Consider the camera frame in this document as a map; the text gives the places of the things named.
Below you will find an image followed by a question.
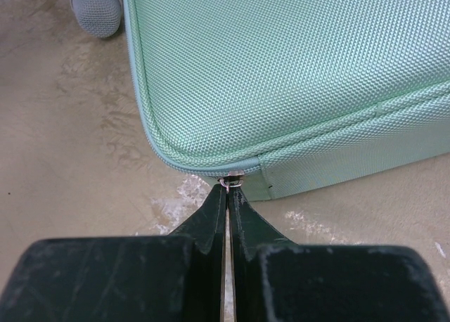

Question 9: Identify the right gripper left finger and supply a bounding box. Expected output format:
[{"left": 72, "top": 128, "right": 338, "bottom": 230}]
[{"left": 1, "top": 185, "right": 227, "bottom": 321}]

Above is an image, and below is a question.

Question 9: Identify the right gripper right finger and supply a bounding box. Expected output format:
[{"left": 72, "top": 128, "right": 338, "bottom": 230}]
[{"left": 229, "top": 188, "right": 449, "bottom": 321}]

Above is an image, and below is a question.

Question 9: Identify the mint green medicine case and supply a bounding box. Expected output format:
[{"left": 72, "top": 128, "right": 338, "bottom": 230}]
[{"left": 124, "top": 0, "right": 449, "bottom": 200}]

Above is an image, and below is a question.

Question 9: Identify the white microphone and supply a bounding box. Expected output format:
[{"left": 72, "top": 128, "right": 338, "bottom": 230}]
[{"left": 70, "top": 0, "right": 123, "bottom": 39}]

